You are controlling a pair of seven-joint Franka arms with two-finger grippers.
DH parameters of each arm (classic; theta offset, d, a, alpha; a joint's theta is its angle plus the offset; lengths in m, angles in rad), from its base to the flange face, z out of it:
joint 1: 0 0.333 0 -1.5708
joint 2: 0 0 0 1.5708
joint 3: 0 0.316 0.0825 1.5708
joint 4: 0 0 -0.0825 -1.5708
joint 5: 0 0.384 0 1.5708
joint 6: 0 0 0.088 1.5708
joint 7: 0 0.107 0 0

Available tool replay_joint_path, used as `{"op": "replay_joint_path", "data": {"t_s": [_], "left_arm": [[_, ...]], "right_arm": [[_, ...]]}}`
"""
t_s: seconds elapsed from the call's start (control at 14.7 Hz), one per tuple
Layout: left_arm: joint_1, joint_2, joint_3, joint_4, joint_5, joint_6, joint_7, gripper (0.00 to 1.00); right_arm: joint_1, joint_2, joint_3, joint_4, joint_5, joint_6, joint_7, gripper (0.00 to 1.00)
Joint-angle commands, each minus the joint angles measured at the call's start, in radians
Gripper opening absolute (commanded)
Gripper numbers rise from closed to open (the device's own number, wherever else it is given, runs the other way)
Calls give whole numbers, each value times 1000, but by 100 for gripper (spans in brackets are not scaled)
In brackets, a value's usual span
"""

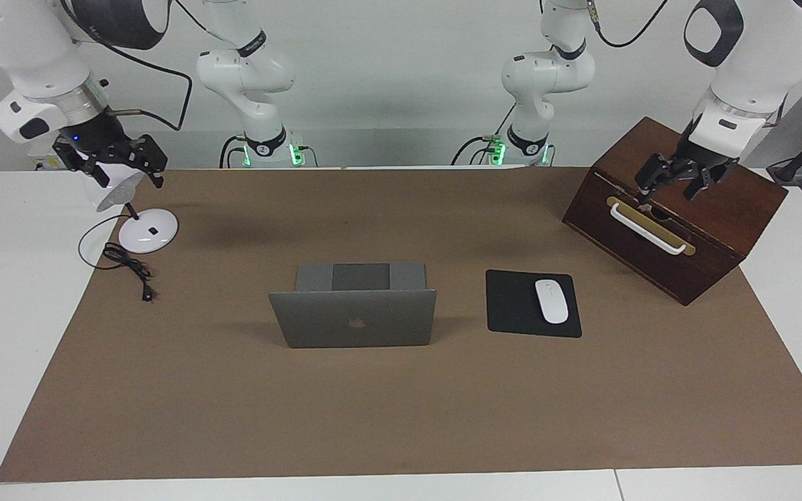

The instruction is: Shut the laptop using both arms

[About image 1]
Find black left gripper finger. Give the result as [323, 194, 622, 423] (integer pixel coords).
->
[636, 153, 680, 205]
[683, 166, 722, 202]

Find white computer mouse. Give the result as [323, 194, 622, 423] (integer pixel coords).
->
[535, 279, 569, 325]

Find white box handle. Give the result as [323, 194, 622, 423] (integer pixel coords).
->
[610, 202, 687, 256]

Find black arm base cable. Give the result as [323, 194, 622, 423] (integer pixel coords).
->
[451, 103, 517, 166]
[219, 134, 247, 168]

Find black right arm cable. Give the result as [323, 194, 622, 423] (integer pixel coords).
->
[60, 0, 210, 133]

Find white power strip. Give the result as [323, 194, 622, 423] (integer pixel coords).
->
[29, 143, 68, 171]

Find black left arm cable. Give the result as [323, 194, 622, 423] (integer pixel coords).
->
[585, 0, 670, 49]

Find black lamp power cable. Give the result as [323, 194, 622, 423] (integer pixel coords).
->
[78, 213, 158, 303]

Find black mouse pad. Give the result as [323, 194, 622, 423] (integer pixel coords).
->
[486, 269, 583, 339]

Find dark wooden box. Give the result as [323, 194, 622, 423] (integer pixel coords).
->
[562, 116, 789, 307]

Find grey aluminium laptop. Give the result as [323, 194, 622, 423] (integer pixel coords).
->
[269, 262, 438, 349]

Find white desk lamp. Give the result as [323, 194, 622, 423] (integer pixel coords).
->
[83, 160, 179, 254]

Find brass handle plate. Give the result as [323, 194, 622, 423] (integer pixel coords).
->
[606, 196, 696, 257]

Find brown table mat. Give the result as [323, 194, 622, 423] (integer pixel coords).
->
[0, 167, 802, 483]

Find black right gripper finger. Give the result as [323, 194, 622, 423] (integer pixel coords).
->
[131, 134, 168, 189]
[53, 138, 111, 189]

